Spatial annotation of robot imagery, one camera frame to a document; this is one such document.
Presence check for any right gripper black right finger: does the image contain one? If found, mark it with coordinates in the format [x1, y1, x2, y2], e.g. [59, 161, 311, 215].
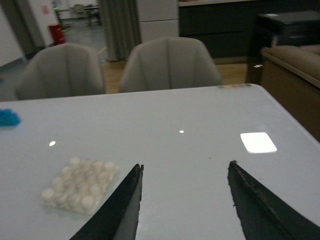
[227, 160, 320, 240]

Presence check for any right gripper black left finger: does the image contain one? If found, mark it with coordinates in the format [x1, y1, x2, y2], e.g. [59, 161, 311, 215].
[72, 164, 144, 240]

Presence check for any blue toy block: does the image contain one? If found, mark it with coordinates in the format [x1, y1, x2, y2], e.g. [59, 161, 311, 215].
[0, 108, 21, 127]

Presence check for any brown sofa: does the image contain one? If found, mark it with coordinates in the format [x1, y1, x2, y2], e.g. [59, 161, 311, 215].
[260, 44, 320, 140]

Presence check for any left grey armchair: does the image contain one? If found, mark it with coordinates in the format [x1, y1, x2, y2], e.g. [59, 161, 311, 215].
[14, 43, 106, 100]

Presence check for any grey armchair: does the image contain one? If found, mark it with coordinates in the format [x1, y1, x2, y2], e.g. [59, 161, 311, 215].
[119, 37, 223, 93]
[14, 43, 106, 100]

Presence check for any right grey armchair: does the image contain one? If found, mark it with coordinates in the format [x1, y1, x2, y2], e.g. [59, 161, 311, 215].
[119, 37, 223, 93]

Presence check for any black appliance box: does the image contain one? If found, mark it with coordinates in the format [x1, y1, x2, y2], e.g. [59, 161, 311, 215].
[246, 10, 320, 84]

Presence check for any dark grey counter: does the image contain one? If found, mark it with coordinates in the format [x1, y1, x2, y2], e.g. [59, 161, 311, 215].
[178, 0, 320, 59]

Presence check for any red bin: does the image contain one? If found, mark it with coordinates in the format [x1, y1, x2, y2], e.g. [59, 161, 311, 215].
[48, 23, 66, 45]

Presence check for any grey curtain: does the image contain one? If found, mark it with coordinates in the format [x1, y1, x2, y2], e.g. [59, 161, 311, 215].
[98, 0, 141, 62]

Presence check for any white drawer cabinet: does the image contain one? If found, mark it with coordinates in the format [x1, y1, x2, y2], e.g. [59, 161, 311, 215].
[136, 0, 179, 43]

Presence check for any white studded base plate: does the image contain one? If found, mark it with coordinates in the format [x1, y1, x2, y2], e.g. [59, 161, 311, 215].
[41, 157, 119, 215]

